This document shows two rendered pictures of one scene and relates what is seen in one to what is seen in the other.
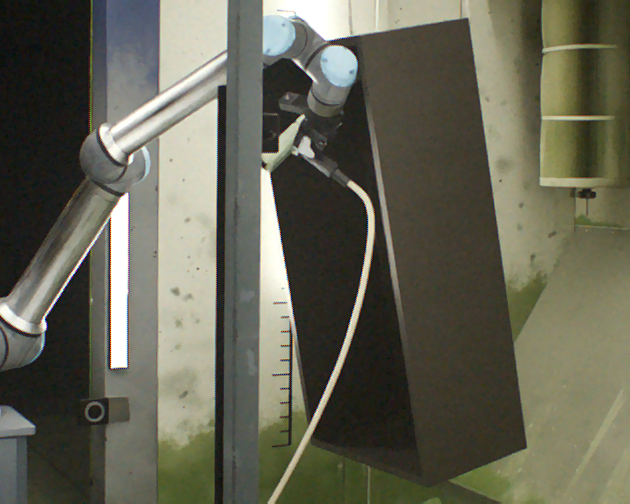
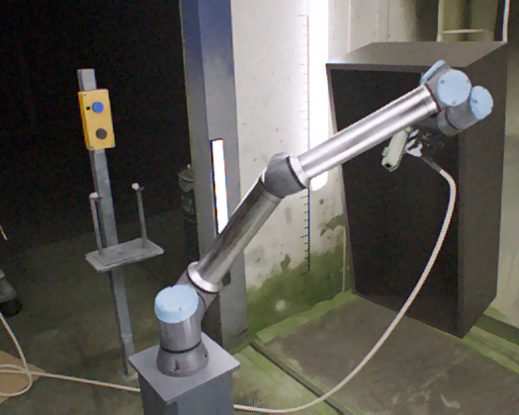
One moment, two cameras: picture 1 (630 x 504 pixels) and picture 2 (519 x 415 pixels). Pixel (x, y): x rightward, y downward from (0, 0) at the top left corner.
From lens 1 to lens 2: 189 cm
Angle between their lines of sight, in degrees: 19
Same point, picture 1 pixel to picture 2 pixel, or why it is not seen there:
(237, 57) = not seen: outside the picture
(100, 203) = (272, 205)
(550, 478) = not seen: hidden behind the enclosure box
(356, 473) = (338, 276)
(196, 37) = (254, 40)
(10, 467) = (226, 391)
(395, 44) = (478, 69)
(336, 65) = (482, 104)
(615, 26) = (490, 17)
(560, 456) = not seen: hidden behind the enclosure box
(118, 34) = (208, 42)
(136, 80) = (220, 74)
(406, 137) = (476, 134)
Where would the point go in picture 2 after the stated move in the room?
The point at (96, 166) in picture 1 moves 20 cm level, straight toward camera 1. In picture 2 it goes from (288, 191) to (318, 210)
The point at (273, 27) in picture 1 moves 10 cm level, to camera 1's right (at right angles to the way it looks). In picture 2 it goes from (459, 83) to (491, 81)
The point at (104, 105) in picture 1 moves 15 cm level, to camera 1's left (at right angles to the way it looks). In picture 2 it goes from (203, 93) to (171, 96)
